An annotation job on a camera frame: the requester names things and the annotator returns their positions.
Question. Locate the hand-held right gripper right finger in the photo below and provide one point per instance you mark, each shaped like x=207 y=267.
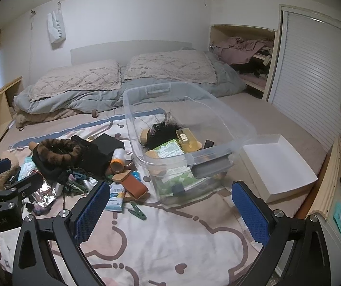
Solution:
x=249 y=211

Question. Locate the small brown round roller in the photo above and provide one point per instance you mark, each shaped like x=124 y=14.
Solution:
x=94 y=113

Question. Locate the tan fleece blanket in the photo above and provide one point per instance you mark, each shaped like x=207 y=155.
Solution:
x=45 y=116

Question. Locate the green wet wipes pack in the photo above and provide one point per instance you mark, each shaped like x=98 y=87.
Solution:
x=167 y=150

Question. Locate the black coat with fur trim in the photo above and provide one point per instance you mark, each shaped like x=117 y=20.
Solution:
x=57 y=152

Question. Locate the white hanging bag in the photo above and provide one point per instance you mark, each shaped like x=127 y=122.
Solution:
x=57 y=26

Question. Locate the green clothespin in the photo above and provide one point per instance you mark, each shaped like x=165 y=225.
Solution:
x=137 y=211

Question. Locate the clear plastic storage bin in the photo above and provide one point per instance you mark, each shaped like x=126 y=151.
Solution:
x=158 y=89

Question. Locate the light blue wipes pack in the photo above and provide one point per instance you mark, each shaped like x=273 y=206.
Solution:
x=27 y=166

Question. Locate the cream wooden side shelf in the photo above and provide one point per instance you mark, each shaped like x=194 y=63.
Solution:
x=328 y=184

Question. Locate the pink clothes pile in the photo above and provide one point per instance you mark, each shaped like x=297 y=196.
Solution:
x=242 y=47

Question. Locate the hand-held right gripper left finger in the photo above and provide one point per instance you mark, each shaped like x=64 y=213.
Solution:
x=91 y=211

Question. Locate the dark clothes pile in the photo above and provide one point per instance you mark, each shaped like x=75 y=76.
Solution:
x=247 y=67

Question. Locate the small black box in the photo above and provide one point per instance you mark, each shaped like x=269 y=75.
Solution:
x=209 y=144

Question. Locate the pile of coloured clips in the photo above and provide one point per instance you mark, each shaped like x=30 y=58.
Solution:
x=75 y=181

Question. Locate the tan wooden cylinder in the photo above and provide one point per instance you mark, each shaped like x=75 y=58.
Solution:
x=33 y=146

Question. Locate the beige bed mattress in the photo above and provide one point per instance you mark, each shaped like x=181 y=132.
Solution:
x=277 y=116

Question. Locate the black feathery hair accessory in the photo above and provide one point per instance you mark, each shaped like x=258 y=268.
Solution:
x=164 y=132

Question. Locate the silver foil packet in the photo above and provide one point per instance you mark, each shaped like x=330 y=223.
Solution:
x=42 y=195

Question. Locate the tan cork block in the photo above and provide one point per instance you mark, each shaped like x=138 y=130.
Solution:
x=122 y=176

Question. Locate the brown leather case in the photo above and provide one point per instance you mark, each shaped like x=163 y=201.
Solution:
x=136 y=186

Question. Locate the round wooden piece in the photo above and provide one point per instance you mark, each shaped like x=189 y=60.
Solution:
x=145 y=135

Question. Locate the white louvered closet door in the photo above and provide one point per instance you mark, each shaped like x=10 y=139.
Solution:
x=307 y=74

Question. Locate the beige quilted pillow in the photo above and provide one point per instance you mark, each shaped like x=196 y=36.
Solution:
x=75 y=77
x=170 y=65

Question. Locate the white shallow tray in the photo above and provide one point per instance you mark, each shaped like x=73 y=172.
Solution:
x=277 y=169

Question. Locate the blue and white pouch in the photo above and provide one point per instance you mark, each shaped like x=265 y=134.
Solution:
x=115 y=198

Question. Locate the wall niche shelf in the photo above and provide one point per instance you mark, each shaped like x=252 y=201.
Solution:
x=239 y=31

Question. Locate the translucent yellow box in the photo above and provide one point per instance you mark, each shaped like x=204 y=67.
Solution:
x=185 y=138

